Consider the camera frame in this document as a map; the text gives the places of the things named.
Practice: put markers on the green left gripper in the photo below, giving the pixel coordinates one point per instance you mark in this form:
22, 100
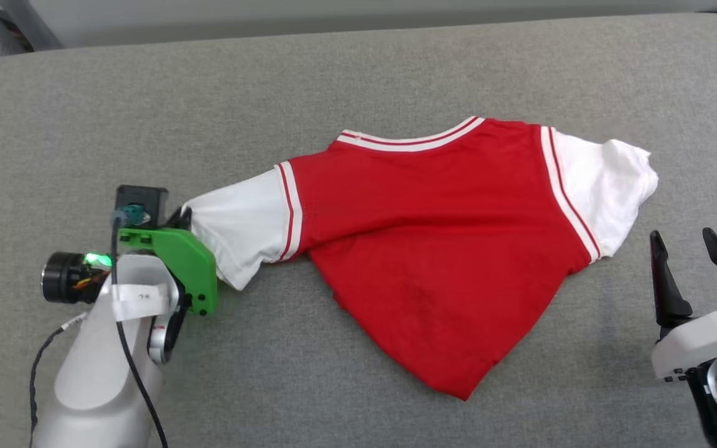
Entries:
193, 267

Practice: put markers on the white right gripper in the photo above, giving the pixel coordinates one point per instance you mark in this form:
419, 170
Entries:
707, 339

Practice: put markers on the red white short-sleeve shirt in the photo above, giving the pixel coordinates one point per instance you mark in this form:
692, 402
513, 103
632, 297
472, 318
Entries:
433, 249

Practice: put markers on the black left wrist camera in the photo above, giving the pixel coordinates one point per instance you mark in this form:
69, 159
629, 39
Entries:
147, 196

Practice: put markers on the teal left camera connector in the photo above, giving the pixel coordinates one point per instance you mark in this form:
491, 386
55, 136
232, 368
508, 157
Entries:
134, 214

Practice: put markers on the grey metal frame post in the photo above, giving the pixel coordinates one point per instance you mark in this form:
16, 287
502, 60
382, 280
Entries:
32, 28

